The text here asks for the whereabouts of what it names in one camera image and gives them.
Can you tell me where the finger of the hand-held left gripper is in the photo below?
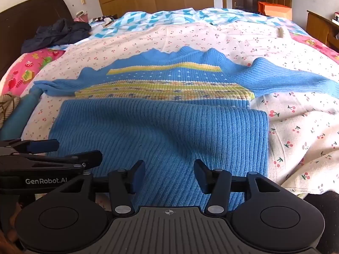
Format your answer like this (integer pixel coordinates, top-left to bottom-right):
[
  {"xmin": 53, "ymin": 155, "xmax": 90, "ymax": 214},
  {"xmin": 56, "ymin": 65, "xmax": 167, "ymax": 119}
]
[
  {"xmin": 0, "ymin": 150, "xmax": 103, "ymax": 175},
  {"xmin": 0, "ymin": 139, "xmax": 59, "ymax": 154}
]

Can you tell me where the blue knit sweater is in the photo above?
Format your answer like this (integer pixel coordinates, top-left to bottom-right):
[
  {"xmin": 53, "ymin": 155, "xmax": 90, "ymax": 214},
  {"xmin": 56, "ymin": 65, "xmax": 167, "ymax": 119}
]
[{"xmin": 33, "ymin": 46, "xmax": 339, "ymax": 212}]

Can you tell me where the dark jacket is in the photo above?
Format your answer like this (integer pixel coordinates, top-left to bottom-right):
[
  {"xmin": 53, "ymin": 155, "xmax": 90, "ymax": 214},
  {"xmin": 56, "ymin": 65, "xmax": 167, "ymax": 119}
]
[{"xmin": 21, "ymin": 18, "xmax": 92, "ymax": 54}]

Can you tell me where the dark wooden headboard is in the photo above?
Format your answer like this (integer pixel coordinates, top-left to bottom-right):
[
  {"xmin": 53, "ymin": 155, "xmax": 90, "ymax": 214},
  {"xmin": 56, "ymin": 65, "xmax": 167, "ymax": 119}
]
[{"xmin": 0, "ymin": 0, "xmax": 75, "ymax": 78}]

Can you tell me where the beige knit cloth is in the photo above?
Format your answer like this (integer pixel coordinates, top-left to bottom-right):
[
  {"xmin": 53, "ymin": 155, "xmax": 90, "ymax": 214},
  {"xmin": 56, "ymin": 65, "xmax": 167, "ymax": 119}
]
[{"xmin": 0, "ymin": 94, "xmax": 21, "ymax": 127}]

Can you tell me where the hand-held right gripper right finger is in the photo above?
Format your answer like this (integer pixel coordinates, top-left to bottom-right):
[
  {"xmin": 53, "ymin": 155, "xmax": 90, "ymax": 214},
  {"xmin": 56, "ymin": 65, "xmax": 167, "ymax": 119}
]
[{"xmin": 194, "ymin": 159, "xmax": 281, "ymax": 215}]

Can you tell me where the pink bin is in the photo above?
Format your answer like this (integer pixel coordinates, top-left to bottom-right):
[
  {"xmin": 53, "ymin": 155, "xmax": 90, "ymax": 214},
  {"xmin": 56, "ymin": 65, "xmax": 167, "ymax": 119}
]
[{"xmin": 74, "ymin": 11, "xmax": 89, "ymax": 23}]

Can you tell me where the blue white diamond quilt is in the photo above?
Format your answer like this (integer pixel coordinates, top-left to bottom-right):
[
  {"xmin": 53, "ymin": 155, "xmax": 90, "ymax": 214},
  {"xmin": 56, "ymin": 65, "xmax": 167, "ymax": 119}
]
[{"xmin": 57, "ymin": 7, "xmax": 305, "ymax": 48}]

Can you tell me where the black white cloth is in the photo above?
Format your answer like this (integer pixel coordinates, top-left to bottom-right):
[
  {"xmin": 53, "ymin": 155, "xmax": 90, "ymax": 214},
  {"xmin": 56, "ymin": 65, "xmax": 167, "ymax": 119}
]
[{"xmin": 91, "ymin": 16, "xmax": 115, "ymax": 26}]

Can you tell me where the cherry print blanket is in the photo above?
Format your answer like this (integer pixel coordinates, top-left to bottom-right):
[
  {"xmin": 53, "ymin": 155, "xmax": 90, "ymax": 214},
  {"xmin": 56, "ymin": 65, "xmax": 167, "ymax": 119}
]
[{"xmin": 21, "ymin": 21, "xmax": 339, "ymax": 197}]

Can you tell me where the teal cloth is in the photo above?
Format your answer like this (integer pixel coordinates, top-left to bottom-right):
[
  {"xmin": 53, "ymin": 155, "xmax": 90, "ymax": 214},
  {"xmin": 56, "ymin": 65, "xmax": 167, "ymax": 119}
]
[{"xmin": 0, "ymin": 87, "xmax": 44, "ymax": 139}]

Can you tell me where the wooden desk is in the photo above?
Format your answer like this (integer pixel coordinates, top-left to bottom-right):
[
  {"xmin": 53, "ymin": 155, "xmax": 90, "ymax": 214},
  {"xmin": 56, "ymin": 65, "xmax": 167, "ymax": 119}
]
[{"xmin": 307, "ymin": 10, "xmax": 339, "ymax": 52}]

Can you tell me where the dark cloth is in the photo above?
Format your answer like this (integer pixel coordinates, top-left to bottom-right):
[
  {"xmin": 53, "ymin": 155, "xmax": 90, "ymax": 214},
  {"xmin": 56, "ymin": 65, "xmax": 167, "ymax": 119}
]
[{"xmin": 303, "ymin": 190, "xmax": 339, "ymax": 246}]

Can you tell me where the orange box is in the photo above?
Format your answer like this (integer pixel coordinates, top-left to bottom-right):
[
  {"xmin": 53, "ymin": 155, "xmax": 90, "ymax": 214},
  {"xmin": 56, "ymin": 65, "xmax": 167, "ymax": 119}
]
[{"xmin": 258, "ymin": 2, "xmax": 292, "ymax": 21}]

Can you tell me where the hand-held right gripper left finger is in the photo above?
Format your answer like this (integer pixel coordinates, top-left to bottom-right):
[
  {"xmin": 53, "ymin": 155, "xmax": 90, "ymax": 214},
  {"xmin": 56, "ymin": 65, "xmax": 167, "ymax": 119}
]
[{"xmin": 57, "ymin": 159, "xmax": 146, "ymax": 217}]

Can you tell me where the pink cartoon bedsheet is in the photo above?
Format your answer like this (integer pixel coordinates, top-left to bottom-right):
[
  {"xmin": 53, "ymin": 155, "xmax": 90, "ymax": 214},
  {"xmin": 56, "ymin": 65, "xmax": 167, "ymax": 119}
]
[{"xmin": 0, "ymin": 32, "xmax": 339, "ymax": 96}]

